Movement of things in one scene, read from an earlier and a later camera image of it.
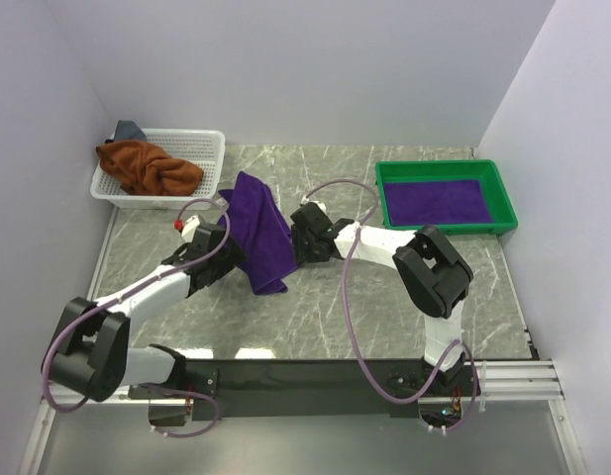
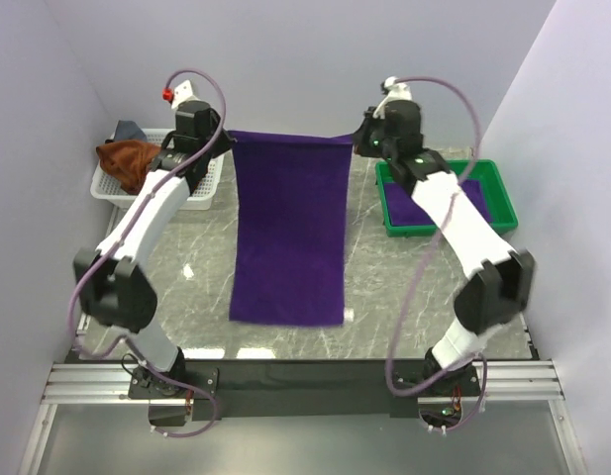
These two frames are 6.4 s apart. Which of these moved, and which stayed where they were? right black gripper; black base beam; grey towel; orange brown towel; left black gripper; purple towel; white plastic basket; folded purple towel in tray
Moved: right black gripper; purple towel; left black gripper
Stayed: white plastic basket; orange brown towel; folded purple towel in tray; black base beam; grey towel
